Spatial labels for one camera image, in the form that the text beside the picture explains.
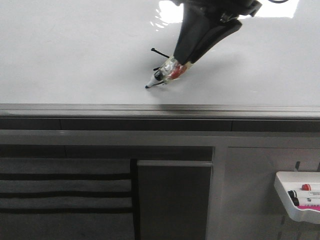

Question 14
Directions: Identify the black-capped marker lower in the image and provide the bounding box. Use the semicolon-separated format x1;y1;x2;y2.
291;197;320;207

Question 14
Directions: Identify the dark grey cabinet door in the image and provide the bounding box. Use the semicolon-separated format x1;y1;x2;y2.
138;165;212;240

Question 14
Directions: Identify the large white whiteboard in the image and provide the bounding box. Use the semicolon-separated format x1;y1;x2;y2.
0;0;320;119

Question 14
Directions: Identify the pink eraser in tray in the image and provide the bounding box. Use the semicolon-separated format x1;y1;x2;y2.
297;206;320;212

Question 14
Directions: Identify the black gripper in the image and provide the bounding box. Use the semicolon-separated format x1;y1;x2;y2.
172;0;262;64

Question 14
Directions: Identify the white plastic marker tray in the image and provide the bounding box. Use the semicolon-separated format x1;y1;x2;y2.
274;171;320;224

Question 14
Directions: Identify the black-capped marker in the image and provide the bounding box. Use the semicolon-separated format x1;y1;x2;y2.
287;190;320;198
291;197;320;207

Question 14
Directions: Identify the red-capped marker in tray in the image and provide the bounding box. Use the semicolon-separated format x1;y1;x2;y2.
301;183;320;192

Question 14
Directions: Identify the white black-tipped whiteboard marker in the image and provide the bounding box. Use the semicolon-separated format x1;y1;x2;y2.
145;56;193;89

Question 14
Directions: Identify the grey slatted drawer unit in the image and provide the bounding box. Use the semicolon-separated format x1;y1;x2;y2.
0;158;140;240

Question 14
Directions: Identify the black-capped marker upper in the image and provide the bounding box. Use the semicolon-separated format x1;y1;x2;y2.
287;190;320;198

